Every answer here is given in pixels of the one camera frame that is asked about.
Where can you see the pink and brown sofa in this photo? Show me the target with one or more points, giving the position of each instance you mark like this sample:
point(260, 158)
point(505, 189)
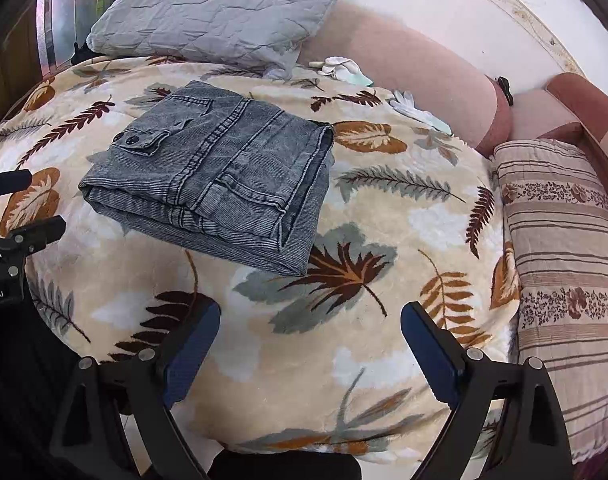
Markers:
point(583, 110)

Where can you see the grey quilted pillow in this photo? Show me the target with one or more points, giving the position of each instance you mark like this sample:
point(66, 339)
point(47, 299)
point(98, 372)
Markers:
point(219, 10)

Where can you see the striped floral pillow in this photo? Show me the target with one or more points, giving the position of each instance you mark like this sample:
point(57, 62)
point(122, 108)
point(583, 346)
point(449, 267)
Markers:
point(568, 270)

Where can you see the patterned glass door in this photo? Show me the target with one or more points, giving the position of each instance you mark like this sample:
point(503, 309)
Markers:
point(69, 5)

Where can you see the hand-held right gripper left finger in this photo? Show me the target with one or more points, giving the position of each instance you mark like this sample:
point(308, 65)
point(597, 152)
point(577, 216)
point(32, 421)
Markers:
point(189, 355)

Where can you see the black hair clip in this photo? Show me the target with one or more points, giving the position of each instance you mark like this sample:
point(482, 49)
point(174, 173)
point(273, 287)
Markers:
point(504, 90)

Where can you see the leaf print fleece blanket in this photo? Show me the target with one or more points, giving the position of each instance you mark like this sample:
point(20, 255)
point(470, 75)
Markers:
point(383, 210)

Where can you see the grey-blue denim pants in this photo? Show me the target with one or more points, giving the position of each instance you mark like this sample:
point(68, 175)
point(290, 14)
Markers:
point(219, 170)

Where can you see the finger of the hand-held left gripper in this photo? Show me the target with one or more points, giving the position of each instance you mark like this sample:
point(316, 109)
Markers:
point(29, 237)
point(6, 181)

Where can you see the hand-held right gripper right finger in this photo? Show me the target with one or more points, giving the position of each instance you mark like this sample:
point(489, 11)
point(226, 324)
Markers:
point(433, 355)

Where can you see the pink bolster cushion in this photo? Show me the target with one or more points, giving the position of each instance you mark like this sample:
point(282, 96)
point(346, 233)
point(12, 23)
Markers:
point(413, 75)

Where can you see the white glove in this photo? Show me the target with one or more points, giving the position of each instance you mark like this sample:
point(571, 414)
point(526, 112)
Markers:
point(341, 67)
point(418, 110)

